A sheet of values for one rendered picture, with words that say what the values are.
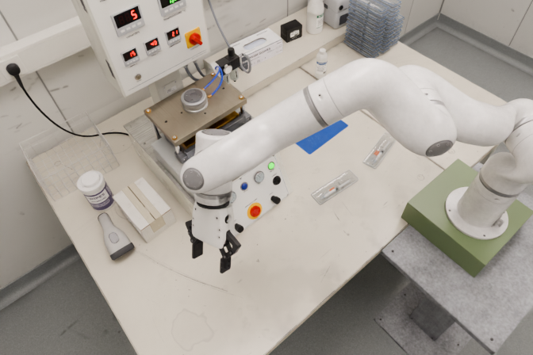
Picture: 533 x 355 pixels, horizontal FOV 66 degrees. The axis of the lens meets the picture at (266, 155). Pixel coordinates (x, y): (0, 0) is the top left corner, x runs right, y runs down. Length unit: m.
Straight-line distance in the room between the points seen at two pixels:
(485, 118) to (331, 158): 0.74
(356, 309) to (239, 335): 0.94
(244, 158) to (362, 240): 0.74
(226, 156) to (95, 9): 0.56
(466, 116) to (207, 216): 0.61
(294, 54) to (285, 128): 1.20
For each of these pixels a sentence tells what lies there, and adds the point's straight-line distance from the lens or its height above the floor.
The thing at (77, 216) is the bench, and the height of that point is 0.75.
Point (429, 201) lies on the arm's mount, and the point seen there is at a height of 0.85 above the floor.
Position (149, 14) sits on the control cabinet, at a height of 1.37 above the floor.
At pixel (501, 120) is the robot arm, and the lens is 1.04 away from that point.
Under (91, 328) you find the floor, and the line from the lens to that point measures 2.27.
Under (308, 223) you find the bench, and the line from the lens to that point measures 1.44.
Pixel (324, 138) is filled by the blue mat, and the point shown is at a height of 0.75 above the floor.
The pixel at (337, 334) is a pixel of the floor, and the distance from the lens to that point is 2.09.
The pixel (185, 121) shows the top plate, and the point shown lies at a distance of 1.26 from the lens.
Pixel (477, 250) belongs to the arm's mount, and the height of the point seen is 0.84.
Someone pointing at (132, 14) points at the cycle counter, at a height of 1.40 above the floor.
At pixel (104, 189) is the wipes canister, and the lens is 1.51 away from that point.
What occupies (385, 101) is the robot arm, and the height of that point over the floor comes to 1.46.
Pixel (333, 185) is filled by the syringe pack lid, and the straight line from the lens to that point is 1.50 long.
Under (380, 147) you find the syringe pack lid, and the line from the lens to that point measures 1.64.
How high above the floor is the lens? 2.00
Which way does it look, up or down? 51 degrees down
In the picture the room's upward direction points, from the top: 3 degrees counter-clockwise
